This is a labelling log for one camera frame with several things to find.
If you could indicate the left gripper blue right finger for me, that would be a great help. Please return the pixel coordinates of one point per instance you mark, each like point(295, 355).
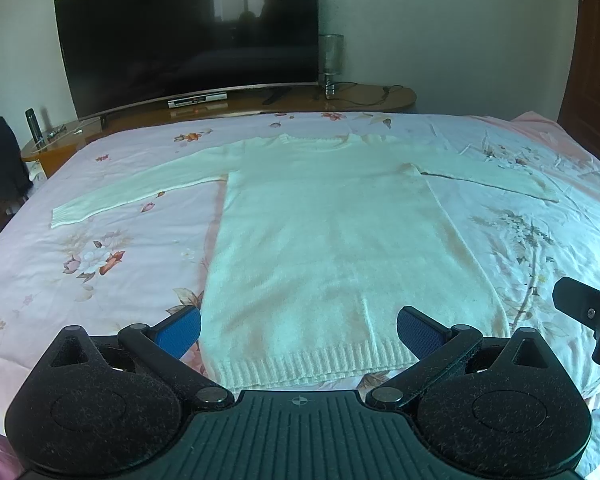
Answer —
point(441, 353)

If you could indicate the white knit sweater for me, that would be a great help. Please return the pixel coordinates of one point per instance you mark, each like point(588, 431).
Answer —
point(320, 244)

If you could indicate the wooden TV console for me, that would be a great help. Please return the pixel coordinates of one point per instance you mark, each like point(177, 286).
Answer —
point(349, 96)

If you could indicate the silver set-top box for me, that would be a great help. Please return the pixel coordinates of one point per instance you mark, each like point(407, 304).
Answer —
point(197, 99)

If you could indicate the pink floral bed sheet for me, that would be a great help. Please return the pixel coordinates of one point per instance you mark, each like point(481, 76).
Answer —
point(144, 261)

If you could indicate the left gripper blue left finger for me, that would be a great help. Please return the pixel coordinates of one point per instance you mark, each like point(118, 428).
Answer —
point(159, 348)

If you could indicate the large black curved television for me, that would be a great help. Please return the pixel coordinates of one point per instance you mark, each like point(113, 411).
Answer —
point(119, 53)

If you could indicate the black remote control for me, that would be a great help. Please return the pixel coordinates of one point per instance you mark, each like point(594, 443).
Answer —
point(34, 127)

